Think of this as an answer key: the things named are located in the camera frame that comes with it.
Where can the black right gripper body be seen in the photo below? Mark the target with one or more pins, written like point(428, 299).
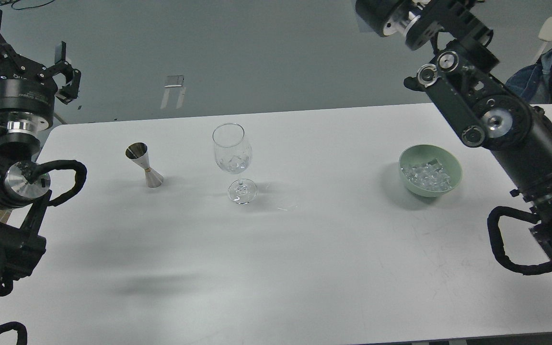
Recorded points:
point(387, 17)

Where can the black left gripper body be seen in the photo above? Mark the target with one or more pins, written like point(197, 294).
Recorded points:
point(27, 99)

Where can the steel double jigger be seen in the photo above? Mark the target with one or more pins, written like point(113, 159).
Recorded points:
point(138, 153)

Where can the clear ice cubes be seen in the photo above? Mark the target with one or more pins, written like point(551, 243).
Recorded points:
point(430, 176)

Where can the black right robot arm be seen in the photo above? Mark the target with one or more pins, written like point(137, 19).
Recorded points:
point(479, 108)

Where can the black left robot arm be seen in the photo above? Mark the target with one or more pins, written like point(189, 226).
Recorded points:
point(27, 190)

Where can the clear wine glass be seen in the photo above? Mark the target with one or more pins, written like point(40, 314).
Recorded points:
point(233, 153)

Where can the metal floor plate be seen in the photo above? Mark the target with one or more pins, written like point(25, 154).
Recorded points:
point(174, 92)

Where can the person in white shirt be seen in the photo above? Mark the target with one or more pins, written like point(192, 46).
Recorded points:
point(551, 72)

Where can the green bowl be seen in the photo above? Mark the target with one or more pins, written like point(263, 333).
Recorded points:
point(423, 153)

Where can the grey office chair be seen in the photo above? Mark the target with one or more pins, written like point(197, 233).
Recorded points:
point(545, 36)

